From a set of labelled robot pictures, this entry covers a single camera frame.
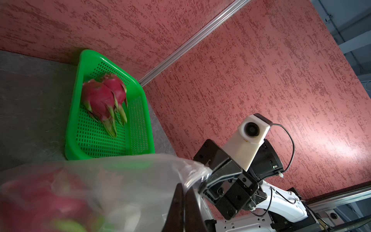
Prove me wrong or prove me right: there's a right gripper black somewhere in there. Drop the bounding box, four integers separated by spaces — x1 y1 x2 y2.
193 139 267 220

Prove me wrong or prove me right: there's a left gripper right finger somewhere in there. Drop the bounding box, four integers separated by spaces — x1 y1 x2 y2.
184 187 208 232

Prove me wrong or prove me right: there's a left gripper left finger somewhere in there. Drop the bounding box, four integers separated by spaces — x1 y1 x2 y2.
162 183 185 232

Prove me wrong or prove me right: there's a clear zip-top bag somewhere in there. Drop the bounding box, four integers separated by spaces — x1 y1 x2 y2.
1 154 212 232

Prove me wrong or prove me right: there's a bag dragon fruit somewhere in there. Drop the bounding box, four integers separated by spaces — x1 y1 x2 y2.
1 169 105 232

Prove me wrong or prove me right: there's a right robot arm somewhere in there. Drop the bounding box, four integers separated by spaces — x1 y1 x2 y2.
193 139 327 232

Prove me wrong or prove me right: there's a green plastic basket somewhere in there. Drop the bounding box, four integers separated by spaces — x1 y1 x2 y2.
64 49 155 160

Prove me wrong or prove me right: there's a right corner aluminium profile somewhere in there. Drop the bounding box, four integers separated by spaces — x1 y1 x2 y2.
139 0 251 87

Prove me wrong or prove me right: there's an aluminium rail frame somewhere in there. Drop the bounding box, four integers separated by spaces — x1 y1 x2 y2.
305 181 371 232

